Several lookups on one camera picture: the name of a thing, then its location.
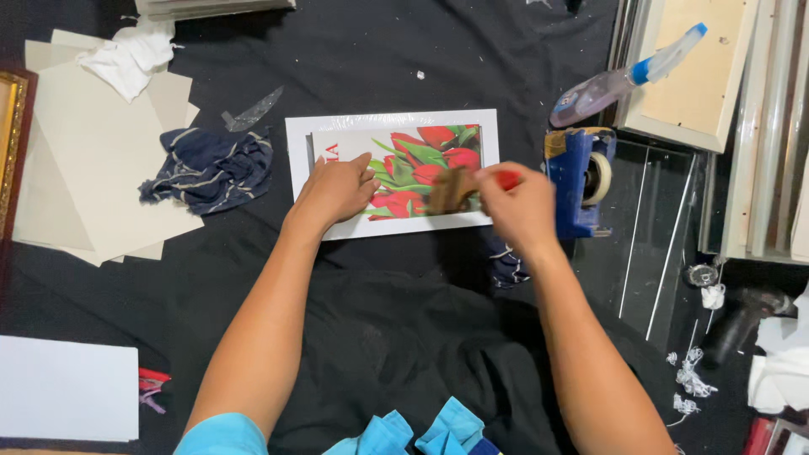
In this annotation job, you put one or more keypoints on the person's right hand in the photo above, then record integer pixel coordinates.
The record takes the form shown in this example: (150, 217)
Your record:
(524, 208)

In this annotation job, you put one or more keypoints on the person's left hand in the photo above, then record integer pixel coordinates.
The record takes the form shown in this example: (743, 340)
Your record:
(332, 193)

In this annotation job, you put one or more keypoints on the person's right fingers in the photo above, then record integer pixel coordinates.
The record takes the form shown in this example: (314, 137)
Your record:
(496, 186)

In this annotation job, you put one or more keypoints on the white frame with tulip picture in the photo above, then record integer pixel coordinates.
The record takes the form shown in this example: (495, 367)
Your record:
(404, 145)

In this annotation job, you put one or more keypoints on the blue tape dispenser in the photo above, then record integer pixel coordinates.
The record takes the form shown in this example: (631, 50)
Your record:
(572, 183)

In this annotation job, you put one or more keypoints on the small navy striped cloth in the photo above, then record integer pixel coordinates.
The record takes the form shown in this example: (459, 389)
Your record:
(509, 265)

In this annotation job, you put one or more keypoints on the clear spray bottle blue nozzle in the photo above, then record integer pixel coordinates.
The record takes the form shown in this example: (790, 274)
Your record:
(597, 91)

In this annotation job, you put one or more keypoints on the clear glass pane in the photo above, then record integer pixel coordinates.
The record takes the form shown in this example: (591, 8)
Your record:
(644, 253)

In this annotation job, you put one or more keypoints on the black table cloth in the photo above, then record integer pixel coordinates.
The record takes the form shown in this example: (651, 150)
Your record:
(392, 341)

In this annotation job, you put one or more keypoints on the small round metal part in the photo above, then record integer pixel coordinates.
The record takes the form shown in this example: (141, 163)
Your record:
(702, 275)

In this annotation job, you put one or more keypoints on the small crumpled white scrap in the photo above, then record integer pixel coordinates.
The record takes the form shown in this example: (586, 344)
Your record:
(713, 296)

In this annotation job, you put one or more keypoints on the clear plastic film scrap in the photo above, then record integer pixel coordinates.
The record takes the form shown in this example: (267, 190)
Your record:
(253, 114)

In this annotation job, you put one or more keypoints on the heap of clear plastic scraps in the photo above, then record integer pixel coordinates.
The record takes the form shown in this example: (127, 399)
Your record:
(690, 382)

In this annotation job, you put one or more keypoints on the stack of grey frames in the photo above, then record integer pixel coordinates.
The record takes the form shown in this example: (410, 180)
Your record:
(208, 6)

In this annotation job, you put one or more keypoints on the heap of white paper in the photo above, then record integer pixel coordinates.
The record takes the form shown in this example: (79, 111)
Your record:
(780, 373)

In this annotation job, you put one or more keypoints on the red box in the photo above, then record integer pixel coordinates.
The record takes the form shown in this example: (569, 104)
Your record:
(758, 437)

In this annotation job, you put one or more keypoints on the crumpled white cloth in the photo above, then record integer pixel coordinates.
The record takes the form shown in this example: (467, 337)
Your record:
(129, 57)

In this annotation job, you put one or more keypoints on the stack of beige cardboard sheets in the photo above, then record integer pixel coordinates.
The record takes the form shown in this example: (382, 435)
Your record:
(107, 170)

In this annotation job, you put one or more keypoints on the red and pink ribbon scraps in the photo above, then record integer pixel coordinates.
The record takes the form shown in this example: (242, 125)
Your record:
(151, 382)

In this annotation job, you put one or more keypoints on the white board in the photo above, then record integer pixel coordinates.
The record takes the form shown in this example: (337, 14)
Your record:
(66, 388)

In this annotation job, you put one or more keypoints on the white frame with wooden back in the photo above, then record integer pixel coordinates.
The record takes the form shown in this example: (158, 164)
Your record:
(692, 76)

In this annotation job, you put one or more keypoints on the stack of white frame mouldings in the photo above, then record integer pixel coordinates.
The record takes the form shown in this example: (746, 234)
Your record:
(768, 139)

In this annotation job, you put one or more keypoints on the gold and brown picture frame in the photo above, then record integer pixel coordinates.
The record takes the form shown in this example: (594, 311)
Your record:
(11, 145)

